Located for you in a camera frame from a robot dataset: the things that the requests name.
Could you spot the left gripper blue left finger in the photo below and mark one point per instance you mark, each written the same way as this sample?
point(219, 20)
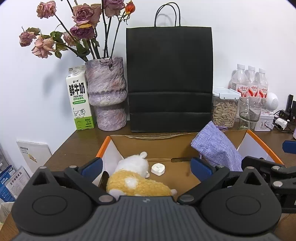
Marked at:
point(92, 169)

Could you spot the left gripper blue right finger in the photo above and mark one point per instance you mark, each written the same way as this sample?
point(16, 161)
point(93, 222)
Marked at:
point(201, 169)

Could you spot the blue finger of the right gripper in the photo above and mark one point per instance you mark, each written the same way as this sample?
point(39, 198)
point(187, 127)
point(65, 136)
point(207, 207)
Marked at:
point(289, 147)

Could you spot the purple fabric drawstring pouch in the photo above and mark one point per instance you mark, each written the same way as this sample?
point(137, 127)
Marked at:
point(216, 148)

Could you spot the yellow white plush toy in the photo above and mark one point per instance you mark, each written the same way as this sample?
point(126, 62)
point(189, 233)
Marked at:
point(131, 178)

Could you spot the small white round cap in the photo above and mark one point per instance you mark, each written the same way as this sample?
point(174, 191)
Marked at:
point(158, 169)

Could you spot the white power adapter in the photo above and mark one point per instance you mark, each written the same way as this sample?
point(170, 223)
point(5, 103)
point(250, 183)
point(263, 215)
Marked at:
point(280, 123)

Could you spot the black device stand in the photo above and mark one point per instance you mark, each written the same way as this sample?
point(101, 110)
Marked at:
point(290, 106)

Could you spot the white floral tin box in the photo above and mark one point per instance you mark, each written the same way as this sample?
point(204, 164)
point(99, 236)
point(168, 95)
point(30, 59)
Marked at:
point(265, 122)

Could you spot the red orange cardboard box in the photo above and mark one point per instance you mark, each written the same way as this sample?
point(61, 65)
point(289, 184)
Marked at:
point(175, 152)

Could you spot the white round speaker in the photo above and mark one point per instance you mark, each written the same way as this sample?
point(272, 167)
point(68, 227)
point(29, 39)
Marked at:
point(271, 102)

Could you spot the clear glass cup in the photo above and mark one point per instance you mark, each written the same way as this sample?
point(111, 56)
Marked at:
point(249, 112)

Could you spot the green white milk carton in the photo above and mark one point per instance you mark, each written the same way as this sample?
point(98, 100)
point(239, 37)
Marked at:
point(78, 96)

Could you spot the water bottle right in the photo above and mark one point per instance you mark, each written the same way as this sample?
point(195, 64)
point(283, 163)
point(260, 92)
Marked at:
point(262, 85)

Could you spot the water bottle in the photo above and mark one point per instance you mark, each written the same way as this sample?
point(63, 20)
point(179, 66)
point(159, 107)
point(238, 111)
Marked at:
point(262, 85)
point(239, 81)
point(252, 82)

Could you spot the water bottle middle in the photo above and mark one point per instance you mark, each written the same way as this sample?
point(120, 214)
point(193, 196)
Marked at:
point(252, 82)

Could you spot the clear seed storage container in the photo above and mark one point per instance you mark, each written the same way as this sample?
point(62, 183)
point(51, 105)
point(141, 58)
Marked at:
point(225, 104)

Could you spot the water bottle left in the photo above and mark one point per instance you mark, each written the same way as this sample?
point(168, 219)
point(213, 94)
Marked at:
point(239, 81)

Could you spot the purple textured vase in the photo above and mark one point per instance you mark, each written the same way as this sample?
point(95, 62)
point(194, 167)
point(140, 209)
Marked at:
point(106, 87)

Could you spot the black paper shopping bag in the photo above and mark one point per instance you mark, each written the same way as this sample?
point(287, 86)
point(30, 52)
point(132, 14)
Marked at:
point(170, 77)

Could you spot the dried pink roses bouquet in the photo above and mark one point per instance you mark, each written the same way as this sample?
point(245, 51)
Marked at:
point(88, 36)

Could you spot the white wall panel box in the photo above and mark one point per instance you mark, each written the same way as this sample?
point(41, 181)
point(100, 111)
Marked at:
point(34, 154)

